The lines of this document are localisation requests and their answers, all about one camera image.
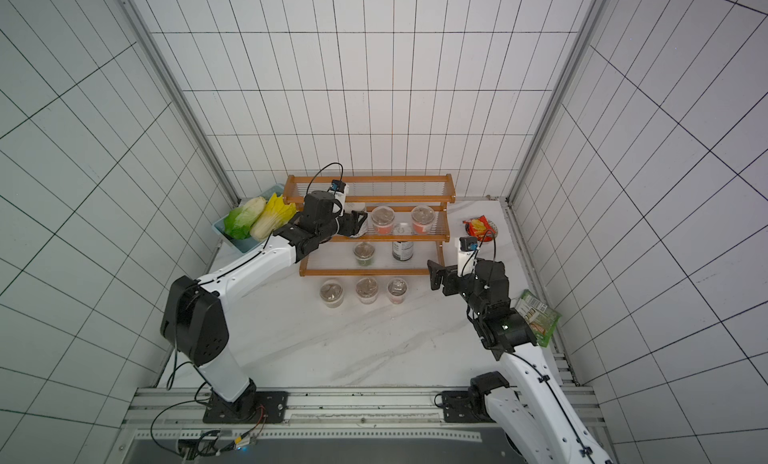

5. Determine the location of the green snack bag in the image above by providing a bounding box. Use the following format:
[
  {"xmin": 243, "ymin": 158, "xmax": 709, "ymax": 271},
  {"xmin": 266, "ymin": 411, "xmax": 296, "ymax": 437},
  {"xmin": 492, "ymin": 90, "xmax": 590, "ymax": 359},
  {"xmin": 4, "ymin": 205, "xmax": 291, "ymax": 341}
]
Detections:
[{"xmin": 515, "ymin": 289, "xmax": 561, "ymax": 347}]

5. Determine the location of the green label seed jar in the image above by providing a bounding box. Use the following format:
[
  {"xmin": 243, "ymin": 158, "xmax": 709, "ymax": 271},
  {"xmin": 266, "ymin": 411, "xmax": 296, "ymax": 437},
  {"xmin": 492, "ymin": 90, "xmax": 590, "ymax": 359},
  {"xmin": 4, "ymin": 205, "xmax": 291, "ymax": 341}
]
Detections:
[{"xmin": 353, "ymin": 242, "xmax": 376, "ymax": 267}]

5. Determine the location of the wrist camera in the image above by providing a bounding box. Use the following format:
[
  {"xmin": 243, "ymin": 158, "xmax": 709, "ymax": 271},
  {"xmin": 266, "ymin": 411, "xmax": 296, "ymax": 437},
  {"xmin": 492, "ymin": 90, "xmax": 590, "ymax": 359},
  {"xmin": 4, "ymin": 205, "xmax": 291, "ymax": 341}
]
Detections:
[
  {"xmin": 457, "ymin": 236, "xmax": 479, "ymax": 277},
  {"xmin": 328, "ymin": 179, "xmax": 347, "ymax": 200}
]

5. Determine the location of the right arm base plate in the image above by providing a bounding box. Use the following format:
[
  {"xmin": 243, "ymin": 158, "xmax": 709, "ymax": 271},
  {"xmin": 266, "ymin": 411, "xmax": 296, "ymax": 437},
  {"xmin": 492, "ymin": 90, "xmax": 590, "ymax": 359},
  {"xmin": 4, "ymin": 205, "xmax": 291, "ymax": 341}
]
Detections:
[{"xmin": 436, "ymin": 389, "xmax": 493, "ymax": 424}]

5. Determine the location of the red snack packet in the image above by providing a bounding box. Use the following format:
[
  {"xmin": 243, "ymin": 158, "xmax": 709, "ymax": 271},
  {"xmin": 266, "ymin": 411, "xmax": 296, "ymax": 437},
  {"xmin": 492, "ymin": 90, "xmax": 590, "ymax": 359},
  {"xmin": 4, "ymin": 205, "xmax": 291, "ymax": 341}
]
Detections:
[{"xmin": 463, "ymin": 216, "xmax": 497, "ymax": 242}]

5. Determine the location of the green napa cabbage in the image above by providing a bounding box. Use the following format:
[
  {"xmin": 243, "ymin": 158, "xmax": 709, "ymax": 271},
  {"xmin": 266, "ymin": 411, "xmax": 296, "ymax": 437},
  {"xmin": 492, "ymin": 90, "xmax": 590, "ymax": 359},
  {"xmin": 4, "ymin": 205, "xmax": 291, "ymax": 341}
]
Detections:
[{"xmin": 224, "ymin": 197, "xmax": 267, "ymax": 239}]

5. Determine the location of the small red label seed jar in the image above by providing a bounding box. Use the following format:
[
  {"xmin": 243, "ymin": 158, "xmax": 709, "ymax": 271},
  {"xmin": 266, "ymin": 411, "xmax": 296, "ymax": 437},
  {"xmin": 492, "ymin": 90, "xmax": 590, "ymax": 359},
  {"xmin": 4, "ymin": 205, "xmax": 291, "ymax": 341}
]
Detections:
[{"xmin": 387, "ymin": 277, "xmax": 408, "ymax": 304}]

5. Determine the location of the yellow napa cabbage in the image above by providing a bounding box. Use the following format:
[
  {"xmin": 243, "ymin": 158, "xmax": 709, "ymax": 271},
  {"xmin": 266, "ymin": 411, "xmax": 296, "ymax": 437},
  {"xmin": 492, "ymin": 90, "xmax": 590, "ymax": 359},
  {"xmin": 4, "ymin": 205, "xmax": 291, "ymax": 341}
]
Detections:
[{"xmin": 250, "ymin": 193, "xmax": 297, "ymax": 242}]

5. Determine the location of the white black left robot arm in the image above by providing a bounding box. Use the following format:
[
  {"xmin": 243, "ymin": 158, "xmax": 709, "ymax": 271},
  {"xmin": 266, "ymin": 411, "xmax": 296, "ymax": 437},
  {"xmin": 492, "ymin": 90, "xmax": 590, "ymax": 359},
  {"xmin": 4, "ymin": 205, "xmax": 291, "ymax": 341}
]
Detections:
[{"xmin": 160, "ymin": 181, "xmax": 368, "ymax": 412}]

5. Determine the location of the yellow label seed jar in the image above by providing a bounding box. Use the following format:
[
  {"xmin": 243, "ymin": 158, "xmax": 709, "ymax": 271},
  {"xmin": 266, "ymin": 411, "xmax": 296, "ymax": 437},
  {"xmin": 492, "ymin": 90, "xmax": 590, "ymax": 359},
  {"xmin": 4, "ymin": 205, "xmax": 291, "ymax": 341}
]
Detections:
[{"xmin": 319, "ymin": 279, "xmax": 345, "ymax": 309}]

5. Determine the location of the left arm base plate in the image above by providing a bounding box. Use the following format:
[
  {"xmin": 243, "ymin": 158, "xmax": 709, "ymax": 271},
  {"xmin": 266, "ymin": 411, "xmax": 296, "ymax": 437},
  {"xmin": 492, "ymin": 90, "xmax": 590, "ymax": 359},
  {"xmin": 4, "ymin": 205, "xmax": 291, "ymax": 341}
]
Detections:
[{"xmin": 203, "ymin": 390, "xmax": 289, "ymax": 425}]

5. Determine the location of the red label seed jar top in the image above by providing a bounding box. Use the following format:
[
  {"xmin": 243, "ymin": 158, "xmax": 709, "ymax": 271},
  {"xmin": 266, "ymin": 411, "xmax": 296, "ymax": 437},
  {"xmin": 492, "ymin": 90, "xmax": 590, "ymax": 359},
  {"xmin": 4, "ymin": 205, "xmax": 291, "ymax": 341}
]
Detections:
[{"xmin": 355, "ymin": 276, "xmax": 379, "ymax": 305}]

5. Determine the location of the wooden three-tier shelf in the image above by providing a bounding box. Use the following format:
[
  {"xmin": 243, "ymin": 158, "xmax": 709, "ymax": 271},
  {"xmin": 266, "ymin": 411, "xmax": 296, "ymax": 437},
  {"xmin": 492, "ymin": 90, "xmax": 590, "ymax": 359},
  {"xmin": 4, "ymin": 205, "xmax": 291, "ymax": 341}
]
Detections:
[{"xmin": 299, "ymin": 174, "xmax": 456, "ymax": 277}]

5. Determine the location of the aluminium mounting rail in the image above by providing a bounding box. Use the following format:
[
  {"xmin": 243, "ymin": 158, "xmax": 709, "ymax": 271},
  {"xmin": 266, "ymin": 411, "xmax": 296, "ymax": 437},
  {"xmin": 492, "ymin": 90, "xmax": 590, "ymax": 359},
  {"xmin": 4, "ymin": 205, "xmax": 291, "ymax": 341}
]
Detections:
[{"xmin": 122, "ymin": 385, "xmax": 604, "ymax": 429}]

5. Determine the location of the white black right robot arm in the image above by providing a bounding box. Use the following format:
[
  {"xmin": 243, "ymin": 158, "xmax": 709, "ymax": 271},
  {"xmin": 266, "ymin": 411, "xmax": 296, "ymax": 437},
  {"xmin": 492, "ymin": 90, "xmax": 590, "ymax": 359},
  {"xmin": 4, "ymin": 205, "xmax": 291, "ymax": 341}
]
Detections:
[{"xmin": 427, "ymin": 259, "xmax": 612, "ymax": 463}]

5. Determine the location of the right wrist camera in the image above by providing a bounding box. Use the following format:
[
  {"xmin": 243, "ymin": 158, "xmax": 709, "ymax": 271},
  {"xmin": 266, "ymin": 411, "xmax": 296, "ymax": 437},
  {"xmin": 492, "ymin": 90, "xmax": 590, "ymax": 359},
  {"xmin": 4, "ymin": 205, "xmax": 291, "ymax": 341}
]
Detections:
[{"xmin": 457, "ymin": 236, "xmax": 479, "ymax": 277}]

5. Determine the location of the light blue plastic basket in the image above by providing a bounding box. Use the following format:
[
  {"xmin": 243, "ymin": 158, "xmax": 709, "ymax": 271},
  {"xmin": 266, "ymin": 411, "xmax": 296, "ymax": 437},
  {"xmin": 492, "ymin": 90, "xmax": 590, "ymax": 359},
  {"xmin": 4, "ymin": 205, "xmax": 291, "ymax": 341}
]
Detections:
[{"xmin": 211, "ymin": 184, "xmax": 284, "ymax": 254}]

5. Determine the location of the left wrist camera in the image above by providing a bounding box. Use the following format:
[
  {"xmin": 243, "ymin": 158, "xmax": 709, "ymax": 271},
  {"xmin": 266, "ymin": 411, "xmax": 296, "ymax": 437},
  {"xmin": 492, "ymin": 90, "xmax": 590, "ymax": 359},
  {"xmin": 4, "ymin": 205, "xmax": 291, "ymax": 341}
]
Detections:
[{"xmin": 328, "ymin": 179, "xmax": 347, "ymax": 200}]

